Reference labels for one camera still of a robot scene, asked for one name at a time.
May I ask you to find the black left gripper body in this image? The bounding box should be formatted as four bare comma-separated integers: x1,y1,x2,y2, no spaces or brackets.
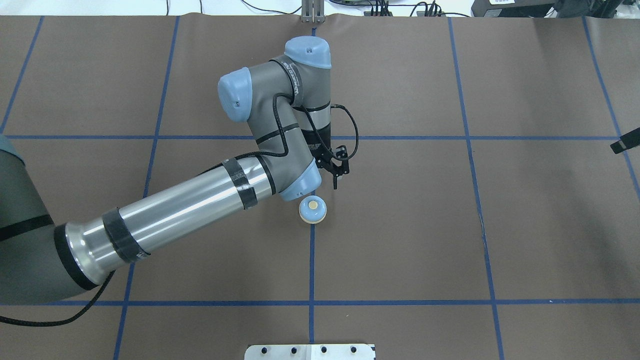
302,123,331,160

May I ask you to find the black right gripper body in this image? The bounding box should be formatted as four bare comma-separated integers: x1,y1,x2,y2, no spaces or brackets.
610,127,640,154

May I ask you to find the blue and cream bell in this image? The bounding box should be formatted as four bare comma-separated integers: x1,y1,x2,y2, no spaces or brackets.
298,195,328,224

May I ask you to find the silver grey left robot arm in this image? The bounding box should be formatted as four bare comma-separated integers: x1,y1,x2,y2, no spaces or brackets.
0,36,332,305

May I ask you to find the black box with label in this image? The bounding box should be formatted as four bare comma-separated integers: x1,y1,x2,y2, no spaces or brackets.
471,0,556,18

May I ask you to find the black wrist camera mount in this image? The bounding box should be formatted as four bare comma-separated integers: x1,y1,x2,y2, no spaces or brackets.
315,145,350,191

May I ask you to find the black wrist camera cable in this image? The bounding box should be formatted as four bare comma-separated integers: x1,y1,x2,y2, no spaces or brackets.
272,92,360,162

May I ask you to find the aluminium frame post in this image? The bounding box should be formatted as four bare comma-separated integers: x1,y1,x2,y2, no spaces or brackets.
301,0,326,24

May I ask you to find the white pedestal column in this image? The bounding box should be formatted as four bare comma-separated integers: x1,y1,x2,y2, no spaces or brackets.
244,343,377,360

